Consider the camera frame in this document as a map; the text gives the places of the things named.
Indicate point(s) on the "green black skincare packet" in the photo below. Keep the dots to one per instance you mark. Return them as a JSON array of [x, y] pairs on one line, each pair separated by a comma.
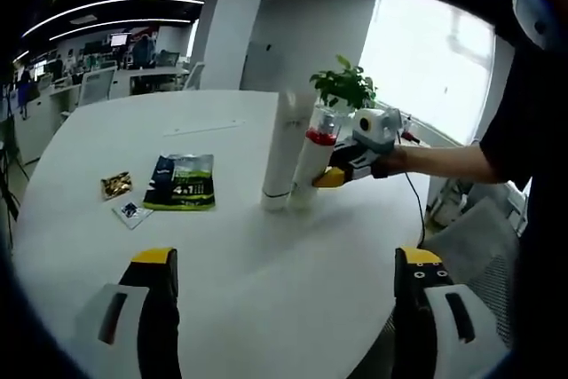
[[182, 183]]

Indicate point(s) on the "person's black clothing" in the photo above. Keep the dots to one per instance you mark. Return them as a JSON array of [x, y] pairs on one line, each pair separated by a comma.
[[541, 152]]

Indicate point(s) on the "white mesh office chair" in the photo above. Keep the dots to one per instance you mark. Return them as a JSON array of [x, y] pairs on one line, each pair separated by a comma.
[[479, 255]]

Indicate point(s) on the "potted green plant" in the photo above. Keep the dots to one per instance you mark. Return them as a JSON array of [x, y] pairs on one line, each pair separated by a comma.
[[344, 84]]

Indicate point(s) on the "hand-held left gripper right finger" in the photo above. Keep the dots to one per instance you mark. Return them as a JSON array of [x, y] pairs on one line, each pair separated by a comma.
[[412, 312]]

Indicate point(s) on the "white skincare pump bottle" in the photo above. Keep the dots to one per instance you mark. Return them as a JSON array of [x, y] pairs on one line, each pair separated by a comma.
[[310, 170]]

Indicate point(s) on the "white chest-worn device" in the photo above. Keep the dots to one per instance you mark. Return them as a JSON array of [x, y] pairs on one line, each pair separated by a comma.
[[532, 10]]

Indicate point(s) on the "white blue-label skincare sachet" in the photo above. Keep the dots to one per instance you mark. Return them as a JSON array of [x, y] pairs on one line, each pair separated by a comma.
[[132, 215]]

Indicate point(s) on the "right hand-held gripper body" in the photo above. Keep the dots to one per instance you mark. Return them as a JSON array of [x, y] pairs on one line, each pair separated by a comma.
[[377, 130]]

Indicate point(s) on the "computer monitor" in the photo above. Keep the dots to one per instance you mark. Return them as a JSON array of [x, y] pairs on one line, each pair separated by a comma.
[[118, 39]]

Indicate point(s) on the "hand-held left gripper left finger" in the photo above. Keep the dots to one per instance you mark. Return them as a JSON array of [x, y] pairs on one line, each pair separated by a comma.
[[160, 308]]

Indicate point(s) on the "white skincare tube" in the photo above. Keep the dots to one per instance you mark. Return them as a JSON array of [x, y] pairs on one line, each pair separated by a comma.
[[281, 152]]

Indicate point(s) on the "gold skincare sachet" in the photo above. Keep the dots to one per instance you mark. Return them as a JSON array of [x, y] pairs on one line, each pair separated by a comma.
[[117, 184]]

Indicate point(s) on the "person's right hand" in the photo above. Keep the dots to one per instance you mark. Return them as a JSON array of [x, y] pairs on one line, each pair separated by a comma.
[[397, 161]]

